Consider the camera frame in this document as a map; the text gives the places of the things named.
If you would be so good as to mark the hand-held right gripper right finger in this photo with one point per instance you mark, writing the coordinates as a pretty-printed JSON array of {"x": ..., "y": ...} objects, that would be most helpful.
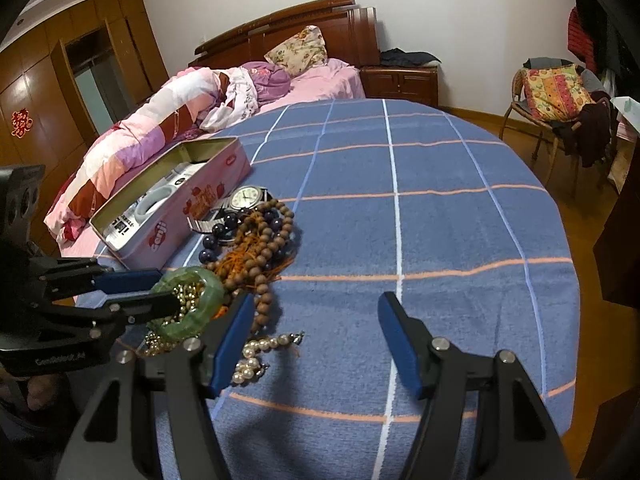
[{"x": 396, "y": 340}]

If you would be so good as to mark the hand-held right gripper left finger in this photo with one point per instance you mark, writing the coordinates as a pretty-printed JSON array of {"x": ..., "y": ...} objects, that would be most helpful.
[{"x": 229, "y": 347}]

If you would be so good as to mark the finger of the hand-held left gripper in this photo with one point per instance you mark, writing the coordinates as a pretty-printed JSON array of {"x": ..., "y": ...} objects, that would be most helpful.
[
  {"x": 150, "y": 305},
  {"x": 127, "y": 280}
]

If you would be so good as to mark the green jade bangle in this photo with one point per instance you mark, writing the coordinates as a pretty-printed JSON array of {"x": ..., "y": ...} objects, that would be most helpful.
[{"x": 210, "y": 280}]

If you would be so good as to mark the pink tin box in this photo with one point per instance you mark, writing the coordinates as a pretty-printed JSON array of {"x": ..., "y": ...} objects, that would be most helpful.
[{"x": 200, "y": 201}]

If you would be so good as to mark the silver metal wristwatch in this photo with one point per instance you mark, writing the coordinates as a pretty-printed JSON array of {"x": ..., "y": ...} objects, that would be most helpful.
[{"x": 245, "y": 198}]

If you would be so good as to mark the red paper decoration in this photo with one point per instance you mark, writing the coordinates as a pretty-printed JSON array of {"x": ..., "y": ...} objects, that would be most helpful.
[{"x": 21, "y": 122}]

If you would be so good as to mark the wooden wardrobe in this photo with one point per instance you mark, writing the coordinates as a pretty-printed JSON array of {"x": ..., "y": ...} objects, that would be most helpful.
[{"x": 40, "y": 85}]

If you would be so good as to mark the pink patchwork quilt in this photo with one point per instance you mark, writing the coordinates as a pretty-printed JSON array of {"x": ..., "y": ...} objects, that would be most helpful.
[{"x": 150, "y": 115}]

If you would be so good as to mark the dark wooden desk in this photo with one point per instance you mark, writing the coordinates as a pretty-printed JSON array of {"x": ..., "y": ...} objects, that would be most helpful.
[{"x": 620, "y": 240}]

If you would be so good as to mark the purple garment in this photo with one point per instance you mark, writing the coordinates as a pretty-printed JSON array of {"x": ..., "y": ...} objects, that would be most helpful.
[{"x": 272, "y": 80}]

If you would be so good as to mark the wooden nightstand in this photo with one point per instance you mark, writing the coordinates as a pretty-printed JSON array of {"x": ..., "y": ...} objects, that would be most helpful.
[{"x": 400, "y": 85}]

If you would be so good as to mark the wooden chair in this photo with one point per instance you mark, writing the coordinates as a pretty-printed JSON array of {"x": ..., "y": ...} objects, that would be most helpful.
[{"x": 515, "y": 110}]

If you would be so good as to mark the dark folded clothes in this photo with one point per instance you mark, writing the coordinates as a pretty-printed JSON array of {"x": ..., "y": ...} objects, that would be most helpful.
[{"x": 407, "y": 57}]

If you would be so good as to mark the dark brown garment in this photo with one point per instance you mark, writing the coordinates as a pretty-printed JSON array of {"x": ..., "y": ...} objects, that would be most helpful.
[{"x": 592, "y": 132}]

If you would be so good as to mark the floral pillow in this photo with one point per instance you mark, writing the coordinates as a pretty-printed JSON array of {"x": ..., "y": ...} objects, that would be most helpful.
[{"x": 297, "y": 47}]

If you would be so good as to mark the colourful patterned cushion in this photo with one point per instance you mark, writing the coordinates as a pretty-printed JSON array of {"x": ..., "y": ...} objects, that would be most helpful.
[{"x": 555, "y": 92}]

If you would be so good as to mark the grey garment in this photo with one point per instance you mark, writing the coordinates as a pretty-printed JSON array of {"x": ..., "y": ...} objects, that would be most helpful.
[{"x": 542, "y": 62}]

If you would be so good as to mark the wooden bed headboard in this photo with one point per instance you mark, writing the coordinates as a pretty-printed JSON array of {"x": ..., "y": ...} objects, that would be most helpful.
[{"x": 300, "y": 17}]

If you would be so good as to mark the light blue paper box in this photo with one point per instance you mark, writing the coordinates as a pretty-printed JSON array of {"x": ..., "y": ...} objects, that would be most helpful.
[{"x": 627, "y": 110}]

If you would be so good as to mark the red hanging garment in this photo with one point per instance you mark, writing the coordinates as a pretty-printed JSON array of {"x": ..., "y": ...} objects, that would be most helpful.
[{"x": 580, "y": 35}]

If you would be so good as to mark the black hanging garment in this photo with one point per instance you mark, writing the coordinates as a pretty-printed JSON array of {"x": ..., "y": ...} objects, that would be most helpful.
[{"x": 600, "y": 25}]

